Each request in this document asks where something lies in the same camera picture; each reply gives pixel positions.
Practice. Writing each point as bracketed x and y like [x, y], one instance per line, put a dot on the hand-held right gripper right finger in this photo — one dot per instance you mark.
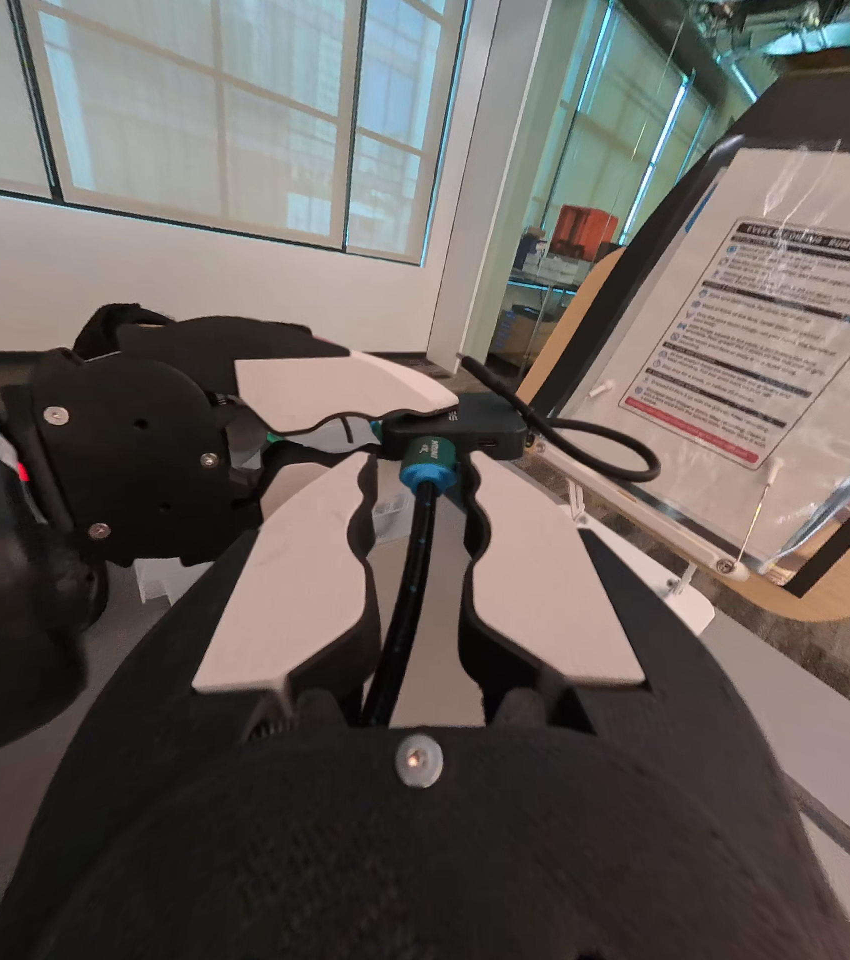
[552, 600]

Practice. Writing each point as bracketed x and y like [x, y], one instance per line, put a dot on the red storage crate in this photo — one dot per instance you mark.
[584, 229]

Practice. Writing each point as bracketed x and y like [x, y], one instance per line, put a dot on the large paned window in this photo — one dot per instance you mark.
[207, 112]

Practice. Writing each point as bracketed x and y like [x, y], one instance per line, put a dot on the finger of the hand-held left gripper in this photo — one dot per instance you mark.
[290, 480]
[320, 386]

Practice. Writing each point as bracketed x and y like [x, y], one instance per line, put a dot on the instruction sign on wooden board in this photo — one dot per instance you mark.
[732, 337]

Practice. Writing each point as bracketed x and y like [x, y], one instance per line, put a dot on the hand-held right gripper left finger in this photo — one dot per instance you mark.
[290, 600]

